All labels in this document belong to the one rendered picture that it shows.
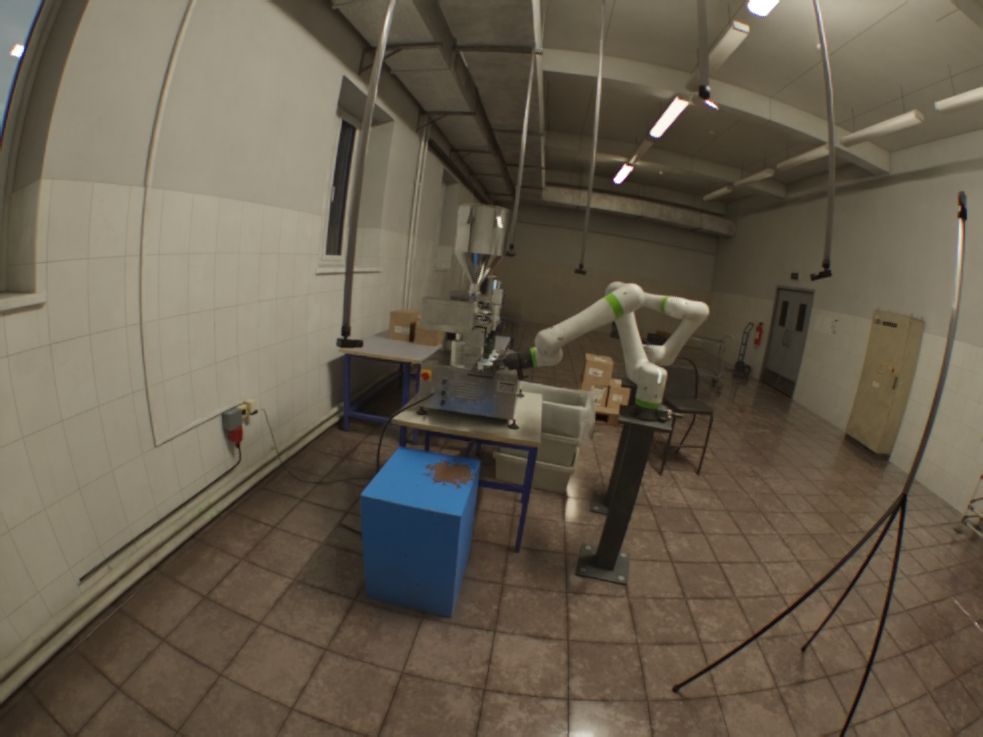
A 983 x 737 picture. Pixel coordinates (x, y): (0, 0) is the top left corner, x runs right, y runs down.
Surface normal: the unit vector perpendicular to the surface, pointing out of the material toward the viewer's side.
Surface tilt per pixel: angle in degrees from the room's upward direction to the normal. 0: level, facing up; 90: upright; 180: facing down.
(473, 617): 0
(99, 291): 90
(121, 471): 90
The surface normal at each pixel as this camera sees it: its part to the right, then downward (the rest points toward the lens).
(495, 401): -0.13, 0.23
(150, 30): 0.99, 0.14
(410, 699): 0.11, -0.96
